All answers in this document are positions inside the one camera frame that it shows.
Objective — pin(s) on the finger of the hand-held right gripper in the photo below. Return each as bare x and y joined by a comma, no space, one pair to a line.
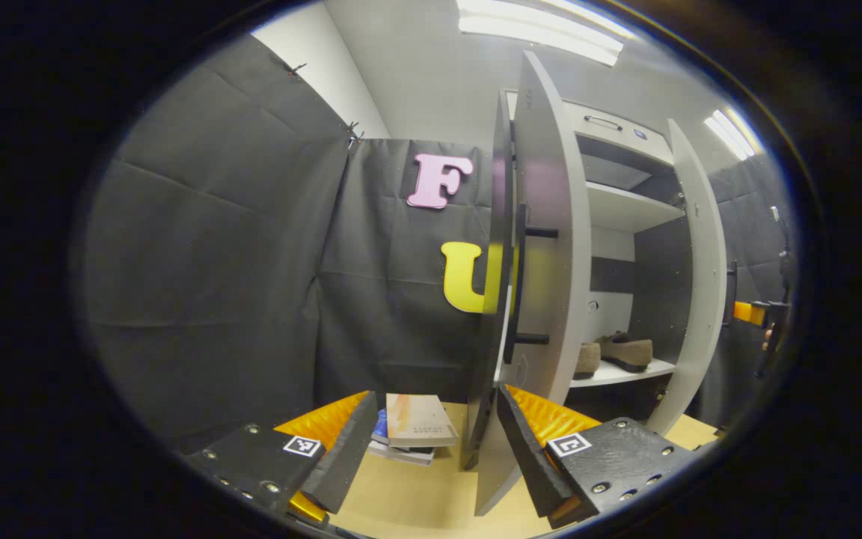
749,313

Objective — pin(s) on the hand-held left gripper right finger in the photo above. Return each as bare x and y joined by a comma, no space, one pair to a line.
524,457

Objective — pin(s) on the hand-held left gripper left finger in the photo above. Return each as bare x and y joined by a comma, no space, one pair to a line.
345,464

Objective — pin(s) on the grey shoe cabinet door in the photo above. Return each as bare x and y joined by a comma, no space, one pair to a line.
554,262
700,284

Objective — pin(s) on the brown fuzzy shoe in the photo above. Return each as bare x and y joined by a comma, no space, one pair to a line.
588,361
625,350

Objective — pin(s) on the grey shoe cabinet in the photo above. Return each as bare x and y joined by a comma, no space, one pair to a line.
618,209

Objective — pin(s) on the white cabinet shelf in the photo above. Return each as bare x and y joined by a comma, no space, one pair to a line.
625,208
618,374

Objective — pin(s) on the grey cabinet drawer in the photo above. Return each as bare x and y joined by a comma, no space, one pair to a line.
640,142

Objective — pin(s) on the blue cover book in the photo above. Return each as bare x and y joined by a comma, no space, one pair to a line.
380,427

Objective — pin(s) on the white cover book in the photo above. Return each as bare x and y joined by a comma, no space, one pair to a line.
401,453

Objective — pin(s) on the tan cover book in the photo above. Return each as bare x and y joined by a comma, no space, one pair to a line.
420,421

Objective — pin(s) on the small ceiling light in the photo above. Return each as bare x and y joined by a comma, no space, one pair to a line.
734,135

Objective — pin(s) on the black backdrop cloth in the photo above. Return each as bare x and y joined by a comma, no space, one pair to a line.
214,262

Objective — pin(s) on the large ceiling light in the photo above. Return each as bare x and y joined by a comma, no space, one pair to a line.
543,30

